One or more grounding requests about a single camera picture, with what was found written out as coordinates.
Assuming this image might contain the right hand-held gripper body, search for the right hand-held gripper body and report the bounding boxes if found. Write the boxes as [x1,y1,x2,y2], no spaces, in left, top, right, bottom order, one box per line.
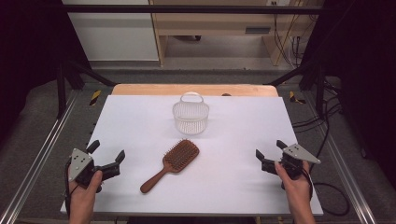
[279,143,321,181]

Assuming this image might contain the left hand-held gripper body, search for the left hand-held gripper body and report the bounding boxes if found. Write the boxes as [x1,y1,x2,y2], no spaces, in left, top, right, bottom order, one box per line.
[67,147,106,189]

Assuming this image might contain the brown wooden hairbrush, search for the brown wooden hairbrush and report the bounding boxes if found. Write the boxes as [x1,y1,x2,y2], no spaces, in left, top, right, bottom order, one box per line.
[139,138,201,194]

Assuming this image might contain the white slotted plastic basket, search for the white slotted plastic basket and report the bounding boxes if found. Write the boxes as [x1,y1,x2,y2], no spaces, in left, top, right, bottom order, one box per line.
[172,91,210,135]

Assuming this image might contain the person's left hand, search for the person's left hand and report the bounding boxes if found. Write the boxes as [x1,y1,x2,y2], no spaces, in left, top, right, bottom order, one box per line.
[68,170,104,203]

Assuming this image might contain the person's right hand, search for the person's right hand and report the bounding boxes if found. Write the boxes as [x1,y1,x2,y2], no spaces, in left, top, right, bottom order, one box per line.
[275,162,312,200]

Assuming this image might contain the white board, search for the white board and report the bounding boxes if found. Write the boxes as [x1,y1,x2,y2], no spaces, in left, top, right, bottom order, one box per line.
[60,94,324,217]

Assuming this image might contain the yellow black striped tape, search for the yellow black striped tape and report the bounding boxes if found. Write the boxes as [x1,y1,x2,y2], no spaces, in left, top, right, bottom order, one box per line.
[289,91,307,105]
[89,90,103,106]

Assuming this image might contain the wooden table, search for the wooden table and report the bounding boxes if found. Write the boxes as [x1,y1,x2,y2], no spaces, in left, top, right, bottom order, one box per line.
[111,83,279,97]

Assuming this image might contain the black curtain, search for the black curtain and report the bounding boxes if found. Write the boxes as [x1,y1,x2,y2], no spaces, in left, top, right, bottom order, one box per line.
[0,0,92,147]
[301,0,396,183]

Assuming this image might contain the white cabinet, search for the white cabinet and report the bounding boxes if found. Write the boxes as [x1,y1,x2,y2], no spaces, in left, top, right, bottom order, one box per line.
[61,0,160,62]

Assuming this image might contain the beige drawer cabinet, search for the beige drawer cabinet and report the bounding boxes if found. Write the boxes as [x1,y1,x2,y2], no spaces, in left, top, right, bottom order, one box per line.
[148,0,325,67]

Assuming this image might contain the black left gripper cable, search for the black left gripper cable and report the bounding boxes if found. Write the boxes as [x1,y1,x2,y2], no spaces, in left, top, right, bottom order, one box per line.
[64,158,75,217]

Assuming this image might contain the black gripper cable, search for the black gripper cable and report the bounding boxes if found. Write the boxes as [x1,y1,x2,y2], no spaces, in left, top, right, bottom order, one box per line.
[64,158,75,217]
[304,169,350,217]

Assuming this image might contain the aluminium floor rail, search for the aluminium floor rail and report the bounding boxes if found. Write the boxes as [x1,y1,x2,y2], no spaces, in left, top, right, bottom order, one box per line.
[302,92,378,224]
[0,89,79,224]

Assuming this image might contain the black floor cables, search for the black floor cables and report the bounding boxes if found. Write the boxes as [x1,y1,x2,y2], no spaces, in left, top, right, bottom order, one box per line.
[291,77,344,164]

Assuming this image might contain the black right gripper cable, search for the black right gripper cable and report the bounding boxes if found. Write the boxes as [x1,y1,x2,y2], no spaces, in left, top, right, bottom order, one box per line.
[304,169,350,217]

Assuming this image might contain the black metal frame strut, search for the black metal frame strut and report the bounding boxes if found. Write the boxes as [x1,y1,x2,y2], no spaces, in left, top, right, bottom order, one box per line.
[266,60,327,119]
[55,58,117,119]

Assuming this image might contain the hanging cables behind desk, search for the hanging cables behind desk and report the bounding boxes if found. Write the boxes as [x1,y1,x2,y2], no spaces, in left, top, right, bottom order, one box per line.
[271,0,314,68]

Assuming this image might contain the black horizontal frame bar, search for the black horizontal frame bar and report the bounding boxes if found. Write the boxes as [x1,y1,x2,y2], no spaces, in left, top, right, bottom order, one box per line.
[61,4,325,14]

